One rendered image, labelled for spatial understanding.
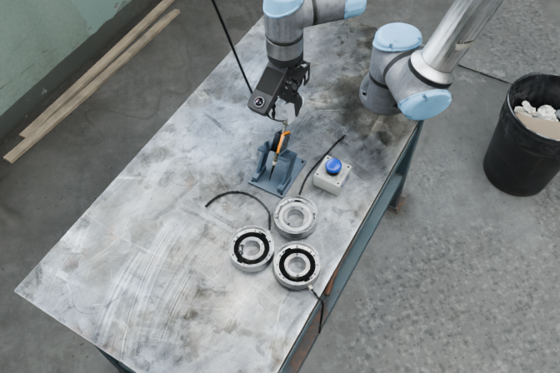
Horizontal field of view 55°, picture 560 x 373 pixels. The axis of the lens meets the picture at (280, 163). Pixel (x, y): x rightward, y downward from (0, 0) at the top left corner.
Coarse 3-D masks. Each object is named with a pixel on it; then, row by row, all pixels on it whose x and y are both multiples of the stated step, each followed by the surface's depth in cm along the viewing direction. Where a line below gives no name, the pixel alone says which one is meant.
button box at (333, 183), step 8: (320, 168) 133; (344, 168) 133; (320, 176) 132; (328, 176) 132; (336, 176) 132; (344, 176) 132; (320, 184) 133; (328, 184) 131; (336, 184) 130; (344, 184) 134; (336, 192) 132
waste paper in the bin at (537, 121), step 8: (528, 104) 215; (520, 112) 209; (528, 112) 212; (536, 112) 210; (544, 112) 211; (552, 112) 211; (520, 120) 207; (528, 120) 206; (536, 120) 205; (544, 120) 204; (552, 120) 210; (536, 128) 205; (544, 128) 203; (552, 128) 202; (552, 136) 202
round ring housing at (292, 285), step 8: (280, 248) 121; (304, 248) 122; (312, 248) 121; (280, 256) 121; (288, 256) 121; (296, 256) 121; (304, 256) 121; (288, 264) 121; (304, 264) 122; (320, 264) 119; (280, 272) 119; (288, 272) 119; (304, 272) 119; (280, 280) 118; (288, 280) 118; (312, 280) 117; (296, 288) 118; (304, 288) 118
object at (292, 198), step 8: (280, 200) 128; (288, 200) 130; (296, 200) 130; (304, 200) 130; (280, 208) 128; (288, 208) 128; (296, 208) 128; (312, 208) 128; (288, 216) 130; (304, 216) 127; (312, 216) 127; (280, 224) 126; (288, 224) 127; (296, 224) 126; (304, 224) 126; (312, 224) 124; (280, 232) 126; (288, 232) 123; (296, 232) 123; (304, 232) 124
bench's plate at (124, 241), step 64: (256, 64) 161; (320, 64) 160; (192, 128) 147; (256, 128) 146; (320, 128) 146; (384, 128) 146; (128, 192) 135; (192, 192) 135; (256, 192) 135; (320, 192) 134; (64, 256) 125; (128, 256) 125; (192, 256) 125; (320, 256) 124; (64, 320) 116; (128, 320) 116; (192, 320) 116; (256, 320) 116
